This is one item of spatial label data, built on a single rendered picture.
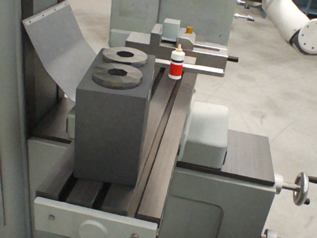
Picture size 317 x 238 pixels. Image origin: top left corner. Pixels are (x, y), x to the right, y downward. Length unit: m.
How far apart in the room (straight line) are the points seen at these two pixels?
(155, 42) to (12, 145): 0.56
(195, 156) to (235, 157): 0.16
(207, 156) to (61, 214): 0.56
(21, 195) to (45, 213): 0.66
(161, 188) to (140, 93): 0.20
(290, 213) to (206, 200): 1.11
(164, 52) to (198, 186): 0.45
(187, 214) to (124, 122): 0.68
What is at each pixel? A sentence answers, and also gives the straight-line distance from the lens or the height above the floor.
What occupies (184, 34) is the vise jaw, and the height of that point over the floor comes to 1.01.
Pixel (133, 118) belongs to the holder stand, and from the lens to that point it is 0.65.
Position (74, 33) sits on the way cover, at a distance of 1.35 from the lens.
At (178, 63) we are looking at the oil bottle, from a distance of 1.19.
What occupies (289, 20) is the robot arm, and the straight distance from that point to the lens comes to 0.96.
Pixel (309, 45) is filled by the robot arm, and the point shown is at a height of 1.15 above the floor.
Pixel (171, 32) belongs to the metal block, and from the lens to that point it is 1.30.
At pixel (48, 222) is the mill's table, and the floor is 0.85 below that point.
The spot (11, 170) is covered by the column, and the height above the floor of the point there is 0.58.
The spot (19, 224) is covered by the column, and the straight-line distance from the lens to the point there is 1.46.
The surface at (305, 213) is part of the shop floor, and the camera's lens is 2.33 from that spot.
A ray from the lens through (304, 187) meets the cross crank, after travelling 1.34.
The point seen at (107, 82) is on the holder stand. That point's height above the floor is 1.10.
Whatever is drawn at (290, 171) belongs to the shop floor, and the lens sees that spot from 2.62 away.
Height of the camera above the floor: 1.36
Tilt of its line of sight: 28 degrees down
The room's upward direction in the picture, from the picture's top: 8 degrees clockwise
